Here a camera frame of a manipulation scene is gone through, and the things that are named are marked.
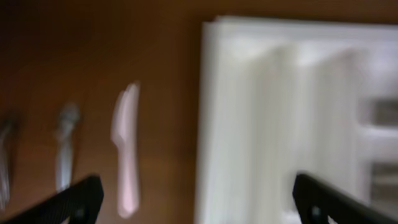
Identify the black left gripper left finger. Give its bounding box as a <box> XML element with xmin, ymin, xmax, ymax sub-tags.
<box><xmin>3</xmin><ymin>175</ymin><xmax>104</xmax><ymax>224</ymax></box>

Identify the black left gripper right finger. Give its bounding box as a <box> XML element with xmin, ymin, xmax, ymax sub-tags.
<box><xmin>292</xmin><ymin>173</ymin><xmax>397</xmax><ymax>224</ymax></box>

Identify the pink plastic knife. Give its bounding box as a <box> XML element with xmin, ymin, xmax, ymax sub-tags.
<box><xmin>111</xmin><ymin>82</ymin><xmax>140</xmax><ymax>219</ymax></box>

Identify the small dark metal teaspoon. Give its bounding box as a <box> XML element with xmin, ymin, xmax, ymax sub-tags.
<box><xmin>1</xmin><ymin>118</ymin><xmax>16</xmax><ymax>211</ymax></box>

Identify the white plastic cutlery tray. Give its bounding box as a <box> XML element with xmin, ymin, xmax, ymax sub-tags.
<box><xmin>195</xmin><ymin>16</ymin><xmax>397</xmax><ymax>223</ymax></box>

